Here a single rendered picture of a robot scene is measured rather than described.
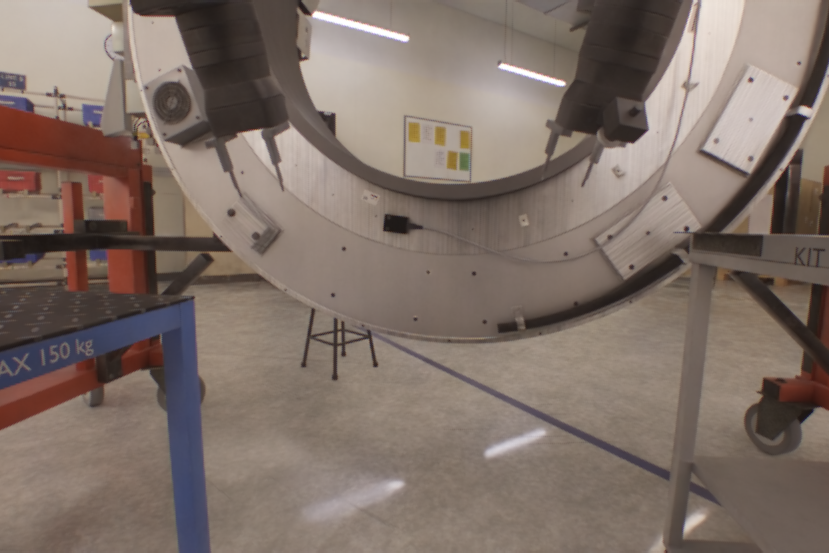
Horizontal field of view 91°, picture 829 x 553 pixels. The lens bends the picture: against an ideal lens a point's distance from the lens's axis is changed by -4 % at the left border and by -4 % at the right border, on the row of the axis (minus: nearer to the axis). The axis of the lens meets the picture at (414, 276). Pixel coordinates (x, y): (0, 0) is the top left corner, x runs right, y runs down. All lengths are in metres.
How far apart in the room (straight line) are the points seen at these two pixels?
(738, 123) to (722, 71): 0.10
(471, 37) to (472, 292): 7.42
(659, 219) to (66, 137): 1.48
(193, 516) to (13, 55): 5.76
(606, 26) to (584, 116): 0.08
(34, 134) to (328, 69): 5.40
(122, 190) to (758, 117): 1.69
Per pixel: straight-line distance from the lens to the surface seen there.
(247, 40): 0.48
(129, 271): 1.69
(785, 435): 1.75
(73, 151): 1.54
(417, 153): 6.98
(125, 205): 1.68
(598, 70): 0.47
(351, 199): 0.89
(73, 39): 6.18
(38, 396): 1.48
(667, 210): 0.92
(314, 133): 0.88
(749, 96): 1.01
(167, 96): 1.03
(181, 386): 0.62
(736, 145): 0.98
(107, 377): 1.58
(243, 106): 0.48
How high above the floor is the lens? 0.69
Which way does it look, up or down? 7 degrees down
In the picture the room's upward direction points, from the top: 1 degrees clockwise
